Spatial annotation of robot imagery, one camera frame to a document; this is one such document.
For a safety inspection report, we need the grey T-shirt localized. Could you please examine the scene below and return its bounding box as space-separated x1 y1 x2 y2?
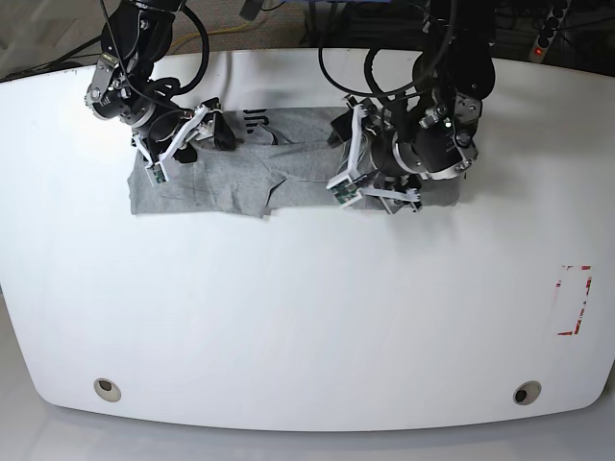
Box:
127 106 463 221

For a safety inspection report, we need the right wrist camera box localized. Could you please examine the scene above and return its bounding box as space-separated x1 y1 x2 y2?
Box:
145 163 168 186

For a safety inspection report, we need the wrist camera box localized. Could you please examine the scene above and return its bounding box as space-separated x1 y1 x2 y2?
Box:
145 163 168 186
327 176 363 207

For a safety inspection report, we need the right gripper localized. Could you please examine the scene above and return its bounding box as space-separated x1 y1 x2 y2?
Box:
135 98 237 165

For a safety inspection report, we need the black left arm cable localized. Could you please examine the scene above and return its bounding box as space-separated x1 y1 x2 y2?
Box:
318 42 424 102

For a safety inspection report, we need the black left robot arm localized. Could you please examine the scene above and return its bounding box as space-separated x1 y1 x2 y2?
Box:
322 1 496 214

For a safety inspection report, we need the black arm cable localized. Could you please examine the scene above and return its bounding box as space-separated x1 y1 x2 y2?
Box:
143 4 210 97
318 42 424 102

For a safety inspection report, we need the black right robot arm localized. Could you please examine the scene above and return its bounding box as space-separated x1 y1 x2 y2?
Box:
85 1 237 165

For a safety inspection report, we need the table grommet hole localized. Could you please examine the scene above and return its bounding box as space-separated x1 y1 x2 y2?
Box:
93 378 121 403
513 381 542 406

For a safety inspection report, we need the right table grommet hole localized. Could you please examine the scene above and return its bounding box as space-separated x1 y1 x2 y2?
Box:
513 381 542 406

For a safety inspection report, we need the yellow cable on floor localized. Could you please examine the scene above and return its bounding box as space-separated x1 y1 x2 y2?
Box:
165 23 251 55

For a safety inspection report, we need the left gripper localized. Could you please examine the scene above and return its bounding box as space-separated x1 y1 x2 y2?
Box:
328 95 423 214

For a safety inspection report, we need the left table grommet hole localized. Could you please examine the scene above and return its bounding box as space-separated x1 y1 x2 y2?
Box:
93 378 121 403

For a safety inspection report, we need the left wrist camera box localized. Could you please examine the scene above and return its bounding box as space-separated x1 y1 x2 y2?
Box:
327 176 363 207

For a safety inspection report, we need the black power strip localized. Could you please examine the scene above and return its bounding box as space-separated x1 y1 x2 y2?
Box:
529 0 570 63

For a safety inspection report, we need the red tape marking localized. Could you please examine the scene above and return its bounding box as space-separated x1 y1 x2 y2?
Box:
553 265 593 337

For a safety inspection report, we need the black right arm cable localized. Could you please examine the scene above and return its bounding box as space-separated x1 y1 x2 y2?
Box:
143 4 210 97

